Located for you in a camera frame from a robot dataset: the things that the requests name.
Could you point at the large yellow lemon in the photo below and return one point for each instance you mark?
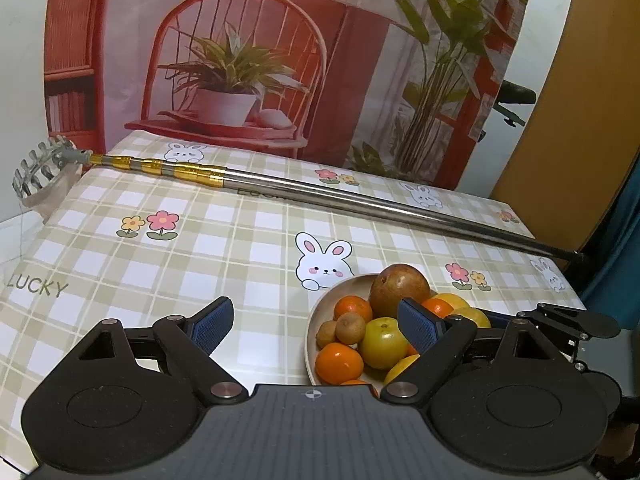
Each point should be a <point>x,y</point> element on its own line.
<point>455,301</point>

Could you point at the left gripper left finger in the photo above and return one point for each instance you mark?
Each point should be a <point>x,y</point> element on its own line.
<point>123,397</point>

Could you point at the brown kiwi fruit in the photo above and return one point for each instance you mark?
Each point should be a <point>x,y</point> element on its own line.
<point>350,328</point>

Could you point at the beige fruit bowl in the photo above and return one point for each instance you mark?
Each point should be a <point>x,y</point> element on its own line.
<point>323,311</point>

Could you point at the printed room backdrop cloth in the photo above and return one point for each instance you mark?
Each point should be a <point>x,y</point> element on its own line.
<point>398,88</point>

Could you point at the telescopic steel rod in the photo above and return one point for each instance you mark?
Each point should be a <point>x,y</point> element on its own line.
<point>35,178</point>

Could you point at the black metal stand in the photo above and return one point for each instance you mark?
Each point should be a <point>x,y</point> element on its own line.
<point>512,94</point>

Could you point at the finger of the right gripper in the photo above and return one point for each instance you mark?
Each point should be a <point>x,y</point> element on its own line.
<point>497,319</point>

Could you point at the plaid bunny tablecloth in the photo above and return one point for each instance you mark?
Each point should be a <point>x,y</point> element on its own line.
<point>138,248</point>

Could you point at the wooden board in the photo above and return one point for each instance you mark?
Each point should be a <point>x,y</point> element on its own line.
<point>583,137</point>

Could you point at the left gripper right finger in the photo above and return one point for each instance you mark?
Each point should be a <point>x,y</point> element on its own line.
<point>444,387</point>

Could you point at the orange tangerine small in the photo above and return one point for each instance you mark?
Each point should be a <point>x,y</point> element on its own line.
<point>359,385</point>

